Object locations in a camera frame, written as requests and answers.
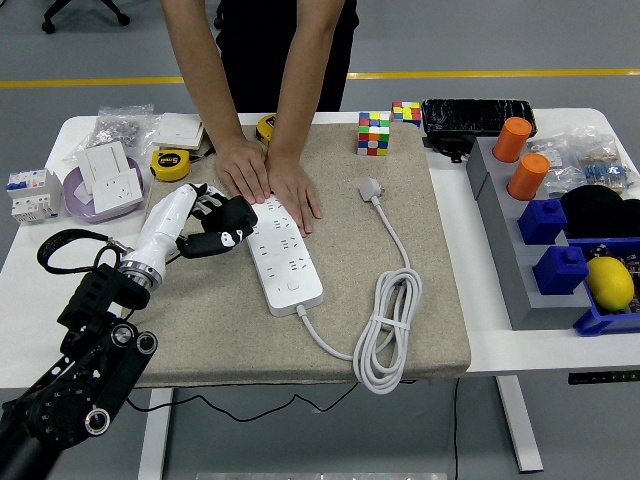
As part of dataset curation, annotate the white power strip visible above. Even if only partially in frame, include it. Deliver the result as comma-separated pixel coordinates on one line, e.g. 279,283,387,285
244,194,325,317

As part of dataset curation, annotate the clear bag of resistors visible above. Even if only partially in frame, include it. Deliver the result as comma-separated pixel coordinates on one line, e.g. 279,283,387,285
574,124,640,196

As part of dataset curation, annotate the person's right hand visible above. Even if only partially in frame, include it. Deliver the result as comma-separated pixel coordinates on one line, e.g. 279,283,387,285
214,135,274,205

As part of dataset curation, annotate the black cloth bundle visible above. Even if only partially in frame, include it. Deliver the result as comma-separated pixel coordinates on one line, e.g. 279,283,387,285
559,184,640,240

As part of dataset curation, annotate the white flat switch panel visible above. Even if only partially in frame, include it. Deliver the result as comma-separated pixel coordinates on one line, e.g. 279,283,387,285
149,112,206,152

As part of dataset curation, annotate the orange cylinder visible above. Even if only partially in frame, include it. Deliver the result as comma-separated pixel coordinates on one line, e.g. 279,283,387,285
492,116,533,164
506,152,552,201

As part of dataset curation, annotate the white wall socket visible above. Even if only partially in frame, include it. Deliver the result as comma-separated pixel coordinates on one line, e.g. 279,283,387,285
91,168,146,211

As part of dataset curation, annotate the white switch plate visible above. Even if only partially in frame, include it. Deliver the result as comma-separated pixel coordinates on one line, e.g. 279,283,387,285
74,140,132,196

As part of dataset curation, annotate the thin black adapter cord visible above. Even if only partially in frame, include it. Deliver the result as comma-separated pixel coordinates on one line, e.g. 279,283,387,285
124,249,416,424

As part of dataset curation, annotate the black table control panel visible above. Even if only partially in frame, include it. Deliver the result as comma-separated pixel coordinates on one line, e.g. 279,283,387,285
567,370,640,386

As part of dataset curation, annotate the black plug adapter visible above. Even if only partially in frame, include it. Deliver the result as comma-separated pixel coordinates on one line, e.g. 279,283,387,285
214,195,259,235

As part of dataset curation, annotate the grey block holder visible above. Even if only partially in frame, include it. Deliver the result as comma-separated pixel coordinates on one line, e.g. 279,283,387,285
465,135,594,332

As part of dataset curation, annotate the black wrapped box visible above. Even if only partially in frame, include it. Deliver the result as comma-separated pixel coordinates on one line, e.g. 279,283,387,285
421,98,539,139

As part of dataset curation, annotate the yellow tape measure black label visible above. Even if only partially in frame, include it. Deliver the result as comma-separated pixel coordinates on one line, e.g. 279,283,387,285
149,148,193,182

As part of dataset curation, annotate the white circuit breaker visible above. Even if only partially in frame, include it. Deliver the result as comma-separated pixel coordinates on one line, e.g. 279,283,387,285
5,168,64,225

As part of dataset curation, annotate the black device with clip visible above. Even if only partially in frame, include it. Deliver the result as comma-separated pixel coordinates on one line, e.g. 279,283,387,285
423,132,476,165

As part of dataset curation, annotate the purple bowl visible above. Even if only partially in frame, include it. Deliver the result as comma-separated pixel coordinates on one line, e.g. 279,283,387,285
62,155,151,225

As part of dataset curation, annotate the blue plastic bin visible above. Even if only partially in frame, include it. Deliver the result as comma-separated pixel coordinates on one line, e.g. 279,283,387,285
564,234,640,337

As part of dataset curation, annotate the person's left hand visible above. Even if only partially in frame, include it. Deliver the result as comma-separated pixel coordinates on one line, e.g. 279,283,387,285
264,149,323,236

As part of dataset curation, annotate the clear bag of screws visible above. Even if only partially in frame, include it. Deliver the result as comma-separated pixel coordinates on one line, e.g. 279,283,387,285
62,103,161,164

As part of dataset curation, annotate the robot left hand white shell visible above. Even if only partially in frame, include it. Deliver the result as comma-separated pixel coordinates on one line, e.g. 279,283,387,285
124,182,255,276

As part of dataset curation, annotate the clear bag of small parts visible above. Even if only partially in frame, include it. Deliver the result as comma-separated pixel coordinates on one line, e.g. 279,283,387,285
527,134,584,199

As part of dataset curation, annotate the white table leg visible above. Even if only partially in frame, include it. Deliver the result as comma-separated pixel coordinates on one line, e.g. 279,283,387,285
137,387,175,480
494,374,545,474

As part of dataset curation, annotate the black hanging cable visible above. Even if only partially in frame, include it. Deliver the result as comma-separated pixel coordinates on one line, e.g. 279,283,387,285
452,377,461,480

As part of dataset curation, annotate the person's torso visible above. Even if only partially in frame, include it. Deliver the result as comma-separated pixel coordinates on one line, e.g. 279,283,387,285
215,0,360,114

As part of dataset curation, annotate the grey-brown mat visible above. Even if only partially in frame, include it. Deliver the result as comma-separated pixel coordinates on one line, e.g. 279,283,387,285
110,122,472,389

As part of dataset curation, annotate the large Rubik's cube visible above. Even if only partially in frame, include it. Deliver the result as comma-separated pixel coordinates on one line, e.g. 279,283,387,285
356,111,392,157

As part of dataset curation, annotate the small Rubik's cube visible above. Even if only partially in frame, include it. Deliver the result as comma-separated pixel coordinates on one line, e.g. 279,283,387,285
391,100,423,128

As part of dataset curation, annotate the white power cord with plug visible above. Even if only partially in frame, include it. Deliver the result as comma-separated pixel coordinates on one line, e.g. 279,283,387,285
297,177,423,396

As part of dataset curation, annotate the blue block with knob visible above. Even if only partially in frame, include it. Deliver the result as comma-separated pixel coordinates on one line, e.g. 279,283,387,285
517,198,570,246
531,245,590,297

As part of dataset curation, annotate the yellow lemon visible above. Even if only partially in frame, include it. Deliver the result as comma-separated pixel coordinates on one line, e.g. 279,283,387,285
584,255,636,315

